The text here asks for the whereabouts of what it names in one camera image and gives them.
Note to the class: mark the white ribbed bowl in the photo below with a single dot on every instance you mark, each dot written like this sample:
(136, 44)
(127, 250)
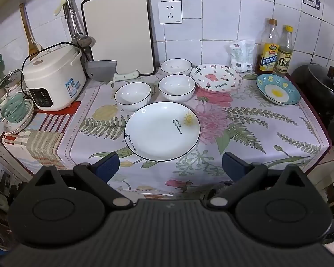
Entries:
(176, 66)
(176, 87)
(132, 96)

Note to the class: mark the white salt bag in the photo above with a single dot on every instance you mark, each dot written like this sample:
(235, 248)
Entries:
(238, 57)
(250, 55)

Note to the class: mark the large white sun-print plate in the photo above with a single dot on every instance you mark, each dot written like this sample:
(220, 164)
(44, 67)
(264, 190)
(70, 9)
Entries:
(158, 133)

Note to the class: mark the green colander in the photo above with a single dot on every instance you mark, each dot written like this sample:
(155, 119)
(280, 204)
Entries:
(14, 108)

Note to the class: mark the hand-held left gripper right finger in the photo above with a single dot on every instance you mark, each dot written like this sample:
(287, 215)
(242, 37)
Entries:
(233, 167)

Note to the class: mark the wall sticker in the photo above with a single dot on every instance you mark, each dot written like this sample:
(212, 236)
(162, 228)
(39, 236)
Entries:
(311, 2)

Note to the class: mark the blue egg-print plate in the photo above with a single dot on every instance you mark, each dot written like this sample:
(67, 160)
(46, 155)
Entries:
(278, 90)

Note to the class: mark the white rice cooker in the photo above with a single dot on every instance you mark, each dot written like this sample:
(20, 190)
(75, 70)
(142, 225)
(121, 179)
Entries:
(53, 72)

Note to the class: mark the striped cloth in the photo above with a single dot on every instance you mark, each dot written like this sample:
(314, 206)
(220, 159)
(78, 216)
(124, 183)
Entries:
(41, 141)

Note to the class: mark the wooden spatula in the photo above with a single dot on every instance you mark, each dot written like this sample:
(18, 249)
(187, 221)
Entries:
(30, 39)

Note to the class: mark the floral tablecloth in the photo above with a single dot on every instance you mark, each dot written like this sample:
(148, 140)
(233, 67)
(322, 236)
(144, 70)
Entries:
(253, 133)

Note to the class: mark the white heart-patterned plate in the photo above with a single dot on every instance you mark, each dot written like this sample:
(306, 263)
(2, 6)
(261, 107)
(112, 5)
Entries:
(215, 76)

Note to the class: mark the clear vinegar bottle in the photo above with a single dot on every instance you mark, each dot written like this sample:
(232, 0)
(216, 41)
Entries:
(285, 58)

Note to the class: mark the cream cutting board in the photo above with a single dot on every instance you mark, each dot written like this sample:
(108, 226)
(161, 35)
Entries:
(117, 33)

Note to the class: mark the metal ladle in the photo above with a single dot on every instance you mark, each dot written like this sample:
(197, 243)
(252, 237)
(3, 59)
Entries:
(72, 19)

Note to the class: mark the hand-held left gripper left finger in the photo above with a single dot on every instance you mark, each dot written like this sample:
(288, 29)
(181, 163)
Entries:
(109, 167)

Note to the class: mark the black wok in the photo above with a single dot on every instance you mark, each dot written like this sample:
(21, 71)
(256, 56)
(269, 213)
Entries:
(309, 83)

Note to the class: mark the white wall socket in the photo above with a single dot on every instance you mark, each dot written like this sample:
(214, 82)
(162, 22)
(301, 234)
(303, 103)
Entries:
(169, 12)

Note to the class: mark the amber cooking wine bottle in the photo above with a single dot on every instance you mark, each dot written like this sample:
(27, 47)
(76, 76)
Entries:
(268, 52)

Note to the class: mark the small glass pot lid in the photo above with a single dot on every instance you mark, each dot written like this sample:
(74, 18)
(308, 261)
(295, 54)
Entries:
(9, 82)

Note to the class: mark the glass wok lid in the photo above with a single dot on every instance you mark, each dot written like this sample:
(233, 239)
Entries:
(325, 82)

